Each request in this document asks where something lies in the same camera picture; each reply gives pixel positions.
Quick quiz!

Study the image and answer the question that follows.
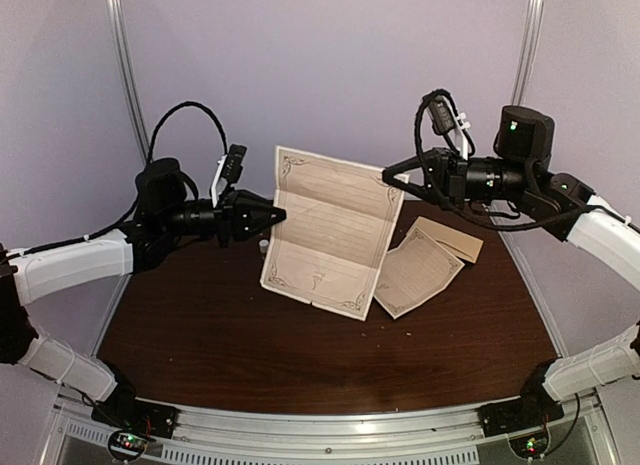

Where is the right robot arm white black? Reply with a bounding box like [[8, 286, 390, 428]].
[[382, 95, 639, 287]]

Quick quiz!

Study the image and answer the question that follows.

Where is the right aluminium frame post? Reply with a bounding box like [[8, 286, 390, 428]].
[[511, 0, 545, 106]]

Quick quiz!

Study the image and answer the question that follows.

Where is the front aluminium slotted rail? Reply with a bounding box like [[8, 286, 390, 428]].
[[49, 394, 616, 465]]

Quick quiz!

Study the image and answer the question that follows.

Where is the left round circuit board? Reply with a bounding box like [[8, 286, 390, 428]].
[[107, 430, 150, 461]]

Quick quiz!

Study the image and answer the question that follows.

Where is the right round circuit board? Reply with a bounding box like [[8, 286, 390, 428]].
[[508, 431, 550, 460]]

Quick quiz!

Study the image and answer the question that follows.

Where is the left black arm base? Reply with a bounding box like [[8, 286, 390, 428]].
[[84, 362, 178, 439]]

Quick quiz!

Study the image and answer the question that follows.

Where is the left aluminium frame post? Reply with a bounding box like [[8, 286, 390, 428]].
[[106, 0, 150, 163]]

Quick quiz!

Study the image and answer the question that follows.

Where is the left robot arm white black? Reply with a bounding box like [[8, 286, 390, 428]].
[[1, 154, 286, 429]]

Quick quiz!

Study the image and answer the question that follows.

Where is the brown kraft envelope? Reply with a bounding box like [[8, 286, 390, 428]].
[[409, 216, 484, 264]]

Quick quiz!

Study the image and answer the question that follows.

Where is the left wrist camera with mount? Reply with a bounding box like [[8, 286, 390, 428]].
[[210, 144, 247, 208]]

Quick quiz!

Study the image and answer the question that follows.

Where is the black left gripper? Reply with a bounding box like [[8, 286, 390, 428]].
[[161, 188, 287, 250]]

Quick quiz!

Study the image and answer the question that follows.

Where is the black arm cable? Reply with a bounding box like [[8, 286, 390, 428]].
[[412, 88, 576, 232], [84, 100, 232, 246]]

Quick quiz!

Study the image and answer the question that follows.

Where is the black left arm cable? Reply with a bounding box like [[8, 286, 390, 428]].
[[84, 100, 232, 246]]

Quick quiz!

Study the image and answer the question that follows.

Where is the ornate letter sheet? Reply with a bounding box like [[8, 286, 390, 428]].
[[260, 146, 404, 321], [374, 226, 464, 320]]

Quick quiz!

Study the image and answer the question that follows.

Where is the round circuit board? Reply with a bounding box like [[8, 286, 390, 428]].
[[508, 431, 550, 460], [107, 430, 150, 461]]

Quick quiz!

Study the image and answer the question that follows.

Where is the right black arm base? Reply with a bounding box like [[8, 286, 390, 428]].
[[478, 360, 564, 437]]

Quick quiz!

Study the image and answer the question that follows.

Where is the aluminium frame post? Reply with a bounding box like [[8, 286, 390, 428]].
[[511, 0, 545, 106], [106, 0, 150, 163]]

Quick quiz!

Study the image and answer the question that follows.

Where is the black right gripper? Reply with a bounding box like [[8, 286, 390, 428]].
[[381, 146, 533, 212]]

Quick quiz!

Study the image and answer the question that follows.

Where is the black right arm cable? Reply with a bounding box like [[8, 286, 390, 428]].
[[412, 88, 576, 232]]

